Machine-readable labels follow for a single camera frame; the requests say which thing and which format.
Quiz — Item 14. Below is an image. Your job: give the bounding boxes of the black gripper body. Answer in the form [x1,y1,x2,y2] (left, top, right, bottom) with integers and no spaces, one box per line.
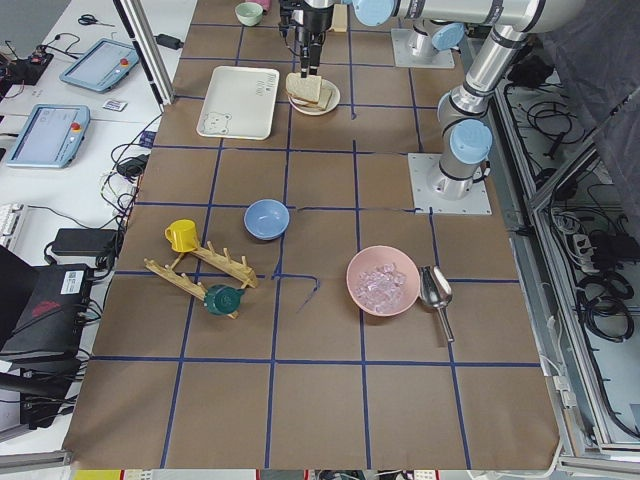
[300,0,333,44]

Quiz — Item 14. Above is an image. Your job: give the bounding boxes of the white bread slice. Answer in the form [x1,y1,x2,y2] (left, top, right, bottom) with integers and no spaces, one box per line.
[285,72,322,103]

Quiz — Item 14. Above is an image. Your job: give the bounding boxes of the cream round plate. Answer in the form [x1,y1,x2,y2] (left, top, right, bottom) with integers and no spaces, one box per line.
[288,79,341,116]

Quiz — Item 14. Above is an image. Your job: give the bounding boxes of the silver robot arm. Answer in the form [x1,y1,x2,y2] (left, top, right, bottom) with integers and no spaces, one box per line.
[342,1,465,69]
[384,0,584,201]

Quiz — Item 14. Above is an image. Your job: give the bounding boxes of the bread slice on plate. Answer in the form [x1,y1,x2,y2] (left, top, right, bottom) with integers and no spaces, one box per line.
[292,85,336,111]

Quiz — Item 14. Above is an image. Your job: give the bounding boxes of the green bowl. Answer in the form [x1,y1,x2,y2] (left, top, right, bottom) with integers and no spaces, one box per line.
[235,1,264,27]

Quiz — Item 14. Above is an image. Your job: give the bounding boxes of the cream bear tray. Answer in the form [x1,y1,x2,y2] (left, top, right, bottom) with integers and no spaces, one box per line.
[196,66,280,140]

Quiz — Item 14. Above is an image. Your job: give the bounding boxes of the black power adapter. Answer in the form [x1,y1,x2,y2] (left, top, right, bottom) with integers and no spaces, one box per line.
[155,34,184,50]

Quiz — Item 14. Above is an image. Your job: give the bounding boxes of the blue bowl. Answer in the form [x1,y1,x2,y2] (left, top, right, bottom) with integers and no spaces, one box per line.
[244,199,290,241]

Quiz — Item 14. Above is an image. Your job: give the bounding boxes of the far teach pendant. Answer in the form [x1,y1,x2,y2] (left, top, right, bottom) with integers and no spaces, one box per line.
[59,38,139,93]

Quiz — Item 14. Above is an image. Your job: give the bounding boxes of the teach pendant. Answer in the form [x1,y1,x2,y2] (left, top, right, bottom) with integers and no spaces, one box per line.
[59,38,139,93]
[6,104,91,169]

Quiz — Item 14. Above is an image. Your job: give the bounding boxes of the yellow mug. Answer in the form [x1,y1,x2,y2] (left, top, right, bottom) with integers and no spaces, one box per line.
[164,219,200,253]

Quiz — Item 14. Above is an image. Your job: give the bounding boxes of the wooden rack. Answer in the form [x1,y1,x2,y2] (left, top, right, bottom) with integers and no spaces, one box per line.
[143,239,260,321]

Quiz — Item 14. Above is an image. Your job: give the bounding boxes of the pink bowl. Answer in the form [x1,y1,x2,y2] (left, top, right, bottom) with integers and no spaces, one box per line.
[346,245,420,316]

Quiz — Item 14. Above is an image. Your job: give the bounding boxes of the dark green mug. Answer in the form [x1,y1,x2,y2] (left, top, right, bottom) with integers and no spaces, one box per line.
[204,284,245,318]

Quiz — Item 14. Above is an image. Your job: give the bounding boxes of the near teach pendant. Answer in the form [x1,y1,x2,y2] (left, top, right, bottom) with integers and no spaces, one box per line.
[6,104,91,169]

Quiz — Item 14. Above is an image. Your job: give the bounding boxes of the metal scoop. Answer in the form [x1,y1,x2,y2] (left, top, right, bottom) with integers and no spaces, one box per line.
[418,265,455,343]

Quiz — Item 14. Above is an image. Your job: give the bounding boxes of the black laptop power brick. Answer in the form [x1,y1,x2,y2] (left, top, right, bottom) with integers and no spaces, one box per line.
[51,228,116,257]

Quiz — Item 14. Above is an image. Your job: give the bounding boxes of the black computer box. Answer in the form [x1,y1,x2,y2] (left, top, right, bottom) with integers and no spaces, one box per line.
[1,248,93,364]

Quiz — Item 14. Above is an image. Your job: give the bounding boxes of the aluminium frame post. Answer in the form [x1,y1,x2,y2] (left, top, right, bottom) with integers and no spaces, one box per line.
[113,0,175,107]

